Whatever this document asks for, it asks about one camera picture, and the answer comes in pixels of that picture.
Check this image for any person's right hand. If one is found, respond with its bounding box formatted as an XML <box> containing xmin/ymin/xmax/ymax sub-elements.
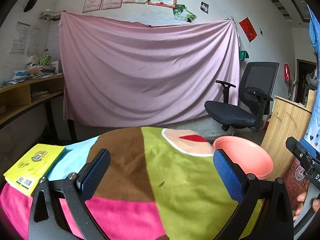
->
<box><xmin>293</xmin><ymin>192</ymin><xmax>320</xmax><ymax>221</ymax></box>

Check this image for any blue dotted fabric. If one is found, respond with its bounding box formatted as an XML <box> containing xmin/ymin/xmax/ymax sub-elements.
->
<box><xmin>304</xmin><ymin>7</ymin><xmax>320</xmax><ymax>158</ymax></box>

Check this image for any wooden cabinet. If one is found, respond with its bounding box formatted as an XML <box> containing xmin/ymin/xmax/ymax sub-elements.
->
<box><xmin>261</xmin><ymin>96</ymin><xmax>312</xmax><ymax>181</ymax></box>

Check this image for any yellow booklet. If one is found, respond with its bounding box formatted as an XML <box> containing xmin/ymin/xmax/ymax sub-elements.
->
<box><xmin>3</xmin><ymin>144</ymin><xmax>65</xmax><ymax>197</ymax></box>

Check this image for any pink plastic basin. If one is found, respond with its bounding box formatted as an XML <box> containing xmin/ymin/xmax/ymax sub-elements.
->
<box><xmin>213</xmin><ymin>136</ymin><xmax>273</xmax><ymax>180</ymax></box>

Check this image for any black office chair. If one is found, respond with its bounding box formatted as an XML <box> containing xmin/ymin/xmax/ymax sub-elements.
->
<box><xmin>204</xmin><ymin>62</ymin><xmax>279</xmax><ymax>132</ymax></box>

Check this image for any red hanging ornament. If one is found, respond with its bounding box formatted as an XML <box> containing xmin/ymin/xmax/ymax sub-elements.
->
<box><xmin>284</xmin><ymin>63</ymin><xmax>291</xmax><ymax>82</ymax></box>

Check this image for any colourful patchwork blanket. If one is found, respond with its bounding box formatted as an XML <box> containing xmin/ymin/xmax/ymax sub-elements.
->
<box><xmin>1</xmin><ymin>127</ymin><xmax>237</xmax><ymax>239</ymax></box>

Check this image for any pile of papers on shelf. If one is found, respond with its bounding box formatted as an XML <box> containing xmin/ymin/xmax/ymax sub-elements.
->
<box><xmin>1</xmin><ymin>53</ymin><xmax>62</xmax><ymax>88</ymax></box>

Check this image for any pink hanging sheet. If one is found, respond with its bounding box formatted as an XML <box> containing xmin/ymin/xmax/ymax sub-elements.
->
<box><xmin>59</xmin><ymin>12</ymin><xmax>240</xmax><ymax>127</ymax></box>

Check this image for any green wall basket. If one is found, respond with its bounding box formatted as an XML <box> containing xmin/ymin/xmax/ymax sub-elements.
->
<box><xmin>239</xmin><ymin>50</ymin><xmax>249</xmax><ymax>61</ymax></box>

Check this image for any wooden wall shelf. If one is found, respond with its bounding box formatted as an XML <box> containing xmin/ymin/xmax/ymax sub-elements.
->
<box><xmin>1</xmin><ymin>75</ymin><xmax>65</xmax><ymax>127</ymax></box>

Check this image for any red paper wall diamond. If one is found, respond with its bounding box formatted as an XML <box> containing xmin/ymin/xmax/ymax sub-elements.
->
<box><xmin>239</xmin><ymin>18</ymin><xmax>257</xmax><ymax>42</ymax></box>

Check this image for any green photo on wall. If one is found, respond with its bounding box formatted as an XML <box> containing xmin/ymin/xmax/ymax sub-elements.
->
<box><xmin>172</xmin><ymin>4</ymin><xmax>196</xmax><ymax>23</ymax></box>

